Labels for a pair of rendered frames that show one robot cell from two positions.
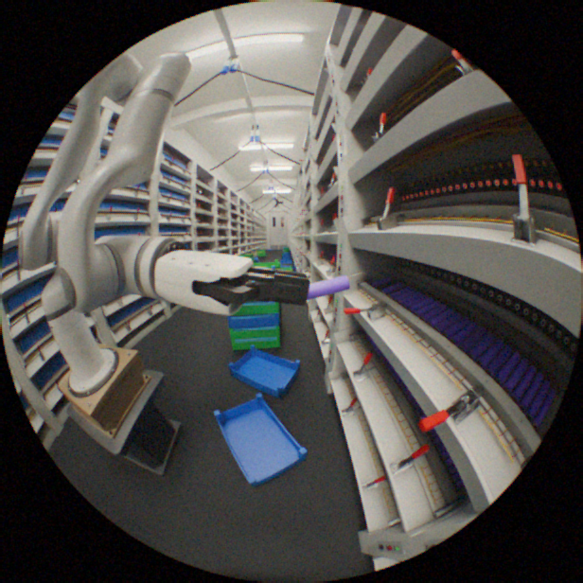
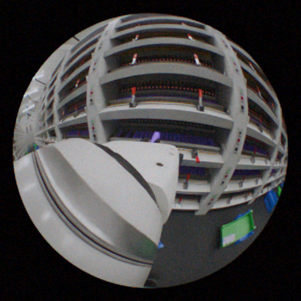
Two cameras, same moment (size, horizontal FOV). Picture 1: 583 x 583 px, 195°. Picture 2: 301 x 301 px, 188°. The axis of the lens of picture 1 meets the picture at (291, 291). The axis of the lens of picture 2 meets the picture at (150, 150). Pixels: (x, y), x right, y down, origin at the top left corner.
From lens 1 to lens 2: 0.23 m
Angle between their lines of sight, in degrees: 69
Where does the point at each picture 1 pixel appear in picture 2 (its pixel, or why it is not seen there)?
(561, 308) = (212, 122)
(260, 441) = not seen: hidden behind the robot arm
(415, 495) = (198, 186)
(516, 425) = (209, 149)
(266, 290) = not seen: hidden behind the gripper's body
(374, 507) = (189, 205)
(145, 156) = not seen: outside the picture
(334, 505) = (179, 220)
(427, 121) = (169, 68)
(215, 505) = (174, 260)
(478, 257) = (187, 115)
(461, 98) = (190, 70)
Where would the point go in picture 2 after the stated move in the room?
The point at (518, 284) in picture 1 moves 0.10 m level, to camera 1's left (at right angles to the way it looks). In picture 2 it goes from (200, 120) to (208, 125)
